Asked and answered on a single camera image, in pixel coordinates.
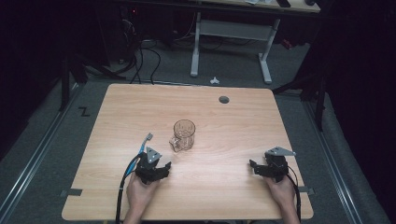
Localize black floor cables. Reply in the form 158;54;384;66
124;38;163;86

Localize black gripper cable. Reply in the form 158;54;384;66
115;153;142;224
286;166;303;222

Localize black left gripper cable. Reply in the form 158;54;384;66
115;153;142;224

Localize grey tape strip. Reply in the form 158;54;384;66
298;186;316;196
59;188;84;198

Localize blue toothbrush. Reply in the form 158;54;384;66
123;133;154;180

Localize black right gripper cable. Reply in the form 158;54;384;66
286;166;303;222

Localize metal floor rail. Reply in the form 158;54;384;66
0;83;82;220
302;99;364;224

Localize person's right hand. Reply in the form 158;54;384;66
263;175;297;211

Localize clear glass mug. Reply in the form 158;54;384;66
168;119;197;153

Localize white-framed desk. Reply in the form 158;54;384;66
190;0;321;86

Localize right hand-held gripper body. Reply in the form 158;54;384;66
262;146;297;183

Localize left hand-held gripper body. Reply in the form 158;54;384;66
134;147;163;185

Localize black metal stand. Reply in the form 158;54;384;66
272;69;329;133
58;50;127;112

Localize person's left hand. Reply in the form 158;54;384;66
125;172;162;217

